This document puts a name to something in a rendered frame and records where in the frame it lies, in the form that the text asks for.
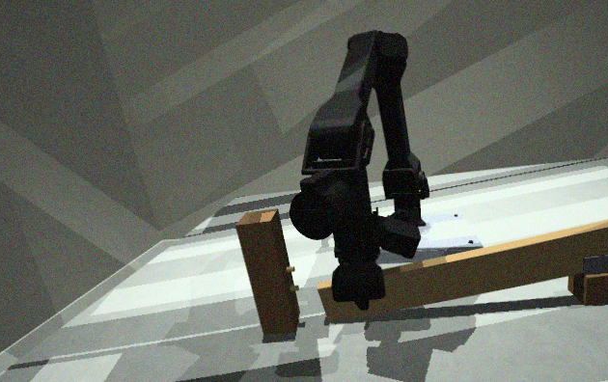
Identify long wooden rail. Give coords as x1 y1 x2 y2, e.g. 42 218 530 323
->
318 219 608 323

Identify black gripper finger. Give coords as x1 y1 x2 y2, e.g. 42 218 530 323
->
354 300 369 311
338 255 378 265

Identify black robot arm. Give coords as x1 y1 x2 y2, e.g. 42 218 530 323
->
290 30 429 259

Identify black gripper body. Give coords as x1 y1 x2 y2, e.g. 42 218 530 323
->
331 205 386 302

